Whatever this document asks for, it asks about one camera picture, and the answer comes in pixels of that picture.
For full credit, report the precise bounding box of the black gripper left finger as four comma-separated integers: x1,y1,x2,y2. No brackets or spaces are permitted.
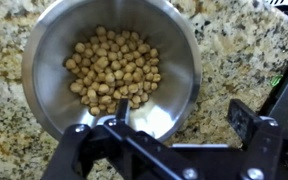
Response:
40,98,202,180

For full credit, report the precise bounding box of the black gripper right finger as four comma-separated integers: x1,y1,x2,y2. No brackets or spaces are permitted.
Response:
227,98,288,180

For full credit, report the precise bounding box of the small stainless steel bowl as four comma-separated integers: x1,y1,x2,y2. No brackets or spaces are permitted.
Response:
21,0,203,143

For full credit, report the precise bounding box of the pile of chickpeas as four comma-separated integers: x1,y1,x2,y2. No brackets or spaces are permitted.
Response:
64,25,162,117

